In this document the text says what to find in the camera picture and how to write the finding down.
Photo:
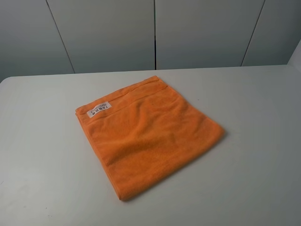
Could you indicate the orange terry towel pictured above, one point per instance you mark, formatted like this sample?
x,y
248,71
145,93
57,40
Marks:
x,y
149,133

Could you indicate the white towel label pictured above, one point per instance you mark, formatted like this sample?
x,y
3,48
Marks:
x,y
98,108

